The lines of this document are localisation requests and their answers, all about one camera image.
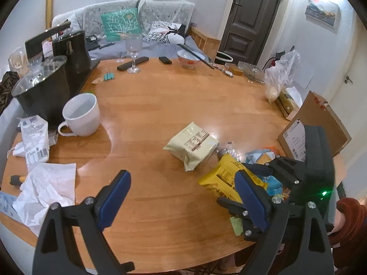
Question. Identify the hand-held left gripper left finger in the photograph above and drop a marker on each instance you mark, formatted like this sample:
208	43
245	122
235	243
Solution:
114	197

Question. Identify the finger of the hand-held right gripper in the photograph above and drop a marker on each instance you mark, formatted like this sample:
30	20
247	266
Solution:
258	168
232	206

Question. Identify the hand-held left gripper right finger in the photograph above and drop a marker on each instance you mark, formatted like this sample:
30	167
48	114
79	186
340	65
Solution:
252	203

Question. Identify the blue clear jelly packet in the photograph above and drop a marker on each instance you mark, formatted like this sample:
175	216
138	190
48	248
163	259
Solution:
273	183

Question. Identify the cardboard box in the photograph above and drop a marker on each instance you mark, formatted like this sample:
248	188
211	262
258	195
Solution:
324	120

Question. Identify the beige snack bag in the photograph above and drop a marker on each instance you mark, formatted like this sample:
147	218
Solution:
189	146

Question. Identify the person's right forearm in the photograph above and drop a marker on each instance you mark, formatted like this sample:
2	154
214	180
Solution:
352	223

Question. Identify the blue yellow snack packet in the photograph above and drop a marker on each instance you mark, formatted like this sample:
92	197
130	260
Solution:
259	157

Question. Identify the small green paper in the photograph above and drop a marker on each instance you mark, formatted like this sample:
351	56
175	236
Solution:
236	226

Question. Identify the clear crinkled wrapper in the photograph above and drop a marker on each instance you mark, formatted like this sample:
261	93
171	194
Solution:
228	150

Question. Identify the crumpled white paper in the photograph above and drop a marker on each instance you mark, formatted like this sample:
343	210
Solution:
48	186

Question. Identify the pale flat carton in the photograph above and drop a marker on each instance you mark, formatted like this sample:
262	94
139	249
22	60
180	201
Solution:
288	107

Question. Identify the white door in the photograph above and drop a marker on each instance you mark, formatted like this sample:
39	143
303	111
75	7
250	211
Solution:
352	106

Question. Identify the white mug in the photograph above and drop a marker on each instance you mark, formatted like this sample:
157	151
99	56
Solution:
83	120

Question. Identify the clear plastic bag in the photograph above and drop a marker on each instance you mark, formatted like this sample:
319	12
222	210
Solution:
279	74

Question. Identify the glass dish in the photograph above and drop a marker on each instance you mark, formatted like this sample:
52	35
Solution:
252	70

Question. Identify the small wooden box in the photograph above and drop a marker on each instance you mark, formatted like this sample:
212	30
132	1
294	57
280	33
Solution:
236	71

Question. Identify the white printed plastic bag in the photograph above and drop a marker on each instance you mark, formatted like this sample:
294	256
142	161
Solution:
34	137

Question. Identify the blue printed paper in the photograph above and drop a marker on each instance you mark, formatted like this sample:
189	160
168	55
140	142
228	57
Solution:
5	203

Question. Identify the white rimmed waste bin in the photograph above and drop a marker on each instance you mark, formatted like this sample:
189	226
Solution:
220	60

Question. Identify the black pot with glass lid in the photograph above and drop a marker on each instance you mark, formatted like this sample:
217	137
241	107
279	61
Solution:
43	100

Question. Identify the teal binder clips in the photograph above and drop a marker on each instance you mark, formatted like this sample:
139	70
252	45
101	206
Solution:
109	76

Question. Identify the patterned ceramic bowl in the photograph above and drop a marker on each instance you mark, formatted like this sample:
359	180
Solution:
187	60

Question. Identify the black tea tray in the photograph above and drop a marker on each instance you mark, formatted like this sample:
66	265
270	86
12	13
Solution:
91	67

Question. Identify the wooden crate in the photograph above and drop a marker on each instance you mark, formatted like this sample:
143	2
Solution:
210	41

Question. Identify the black remote control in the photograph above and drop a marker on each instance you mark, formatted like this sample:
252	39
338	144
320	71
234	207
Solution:
134	63

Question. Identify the small black box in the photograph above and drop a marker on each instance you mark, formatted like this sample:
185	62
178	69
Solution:
165	60

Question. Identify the black kettle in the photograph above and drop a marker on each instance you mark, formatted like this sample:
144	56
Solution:
76	54

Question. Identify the brown patterned bag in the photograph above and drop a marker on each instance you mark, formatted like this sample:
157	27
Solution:
7	88

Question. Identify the grey blue sofa sheet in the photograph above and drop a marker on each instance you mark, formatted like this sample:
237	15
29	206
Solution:
160	50

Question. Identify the black flat case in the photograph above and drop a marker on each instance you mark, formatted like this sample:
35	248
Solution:
93	45

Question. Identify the dark panelled door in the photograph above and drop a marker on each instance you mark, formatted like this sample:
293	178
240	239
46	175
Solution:
252	14

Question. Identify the wine glass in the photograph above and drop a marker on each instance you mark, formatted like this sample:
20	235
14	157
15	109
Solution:
134	43

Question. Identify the white deer print cushion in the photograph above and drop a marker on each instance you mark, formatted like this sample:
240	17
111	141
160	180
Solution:
166	31

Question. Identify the glass mug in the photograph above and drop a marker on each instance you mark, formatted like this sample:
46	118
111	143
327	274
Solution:
17	60

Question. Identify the teal branch print cushion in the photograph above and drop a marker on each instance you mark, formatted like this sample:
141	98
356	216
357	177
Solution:
120	24

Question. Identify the black water spout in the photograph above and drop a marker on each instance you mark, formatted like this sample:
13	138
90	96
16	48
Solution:
37	41

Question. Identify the grey covered sofa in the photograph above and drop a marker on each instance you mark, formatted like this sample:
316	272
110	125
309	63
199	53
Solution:
91	13

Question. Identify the landscape wall picture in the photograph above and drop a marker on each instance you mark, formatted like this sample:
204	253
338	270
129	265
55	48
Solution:
322	10

